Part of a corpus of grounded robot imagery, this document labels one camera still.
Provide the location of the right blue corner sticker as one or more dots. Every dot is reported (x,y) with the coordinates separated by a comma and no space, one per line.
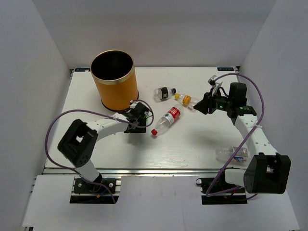
(225,69)

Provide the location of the blue-label clear bottle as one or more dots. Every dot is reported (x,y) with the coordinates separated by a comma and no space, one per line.
(222,155)

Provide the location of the yellow-cap orange-label bottle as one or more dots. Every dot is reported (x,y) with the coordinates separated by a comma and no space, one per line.
(186,100)

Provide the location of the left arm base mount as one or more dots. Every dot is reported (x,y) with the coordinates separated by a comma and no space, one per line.
(84,193)

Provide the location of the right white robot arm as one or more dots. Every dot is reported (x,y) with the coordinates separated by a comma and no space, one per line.
(268,170)

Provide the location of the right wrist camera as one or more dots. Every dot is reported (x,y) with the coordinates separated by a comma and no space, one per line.
(216,84)

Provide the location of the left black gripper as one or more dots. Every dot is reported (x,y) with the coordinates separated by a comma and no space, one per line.
(140,129)

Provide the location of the black-label small clear bottle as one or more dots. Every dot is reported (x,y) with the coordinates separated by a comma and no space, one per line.
(163,93)

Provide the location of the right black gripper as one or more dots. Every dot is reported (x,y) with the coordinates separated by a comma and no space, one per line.
(207,102)

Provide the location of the left blue corner sticker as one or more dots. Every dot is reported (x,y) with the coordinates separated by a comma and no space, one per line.
(81,70)

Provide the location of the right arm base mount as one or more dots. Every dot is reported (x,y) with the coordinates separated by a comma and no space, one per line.
(234,197)

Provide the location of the blue corner sticker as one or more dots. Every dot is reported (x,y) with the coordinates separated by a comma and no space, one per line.
(81,70)
(225,69)

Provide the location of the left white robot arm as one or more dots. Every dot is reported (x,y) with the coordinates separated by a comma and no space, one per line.
(78,142)

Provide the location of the large red-label clear bottle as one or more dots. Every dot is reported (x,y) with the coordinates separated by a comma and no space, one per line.
(167,120)

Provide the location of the orange cylindrical bin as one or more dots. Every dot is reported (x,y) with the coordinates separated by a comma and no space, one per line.
(113,72)

